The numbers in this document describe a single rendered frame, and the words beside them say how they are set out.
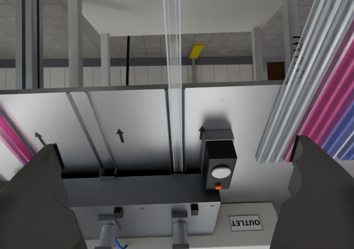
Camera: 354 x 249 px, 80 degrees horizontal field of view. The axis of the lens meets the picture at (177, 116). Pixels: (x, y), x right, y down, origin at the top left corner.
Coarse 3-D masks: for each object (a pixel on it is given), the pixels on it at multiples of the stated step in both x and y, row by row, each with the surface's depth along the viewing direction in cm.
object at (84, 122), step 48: (0, 96) 24; (48, 96) 24; (96, 96) 24; (144, 96) 25; (192, 96) 25; (240, 96) 25; (0, 144) 30; (96, 144) 30; (144, 144) 30; (192, 144) 31; (240, 144) 31; (240, 192) 41; (288, 192) 41
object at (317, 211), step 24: (312, 144) 10; (312, 168) 9; (336, 168) 9; (312, 192) 8; (336, 192) 8; (288, 216) 7; (312, 216) 7; (336, 216) 7; (288, 240) 6; (312, 240) 6; (336, 240) 6
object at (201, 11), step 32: (96, 0) 67; (128, 0) 67; (160, 0) 68; (192, 0) 69; (224, 0) 69; (256, 0) 70; (128, 32) 90; (160, 32) 91; (192, 32) 93; (224, 32) 94
